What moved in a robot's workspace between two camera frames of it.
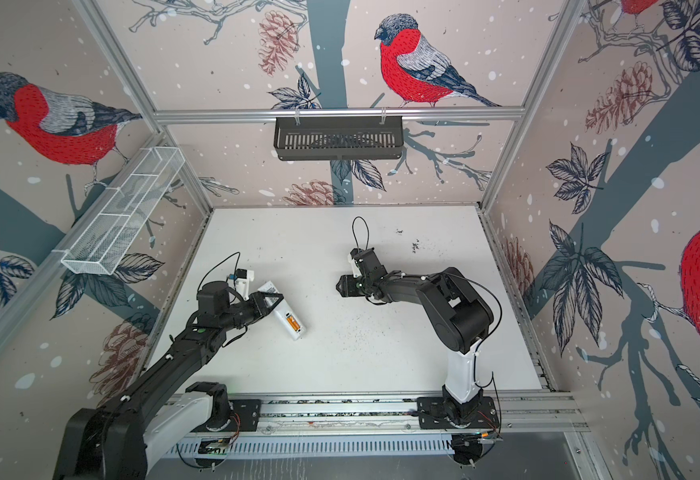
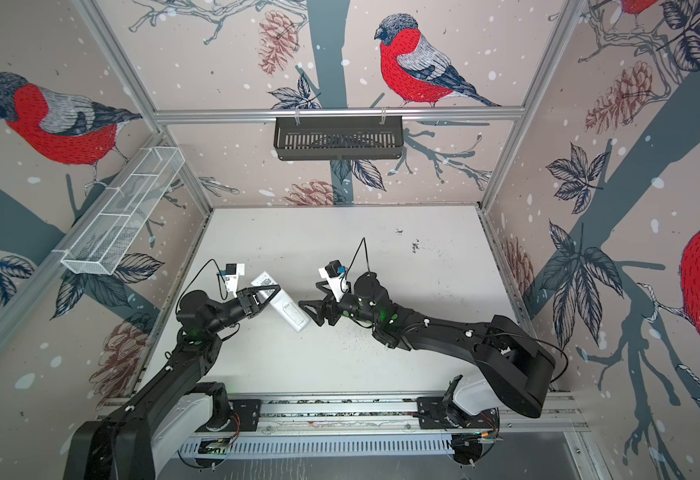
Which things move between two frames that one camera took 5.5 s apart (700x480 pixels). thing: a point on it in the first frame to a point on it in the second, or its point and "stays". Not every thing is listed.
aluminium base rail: [523, 412] stays
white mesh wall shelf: [105, 239] stays
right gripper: [349, 284] to [326, 309]
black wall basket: [322, 138] stays
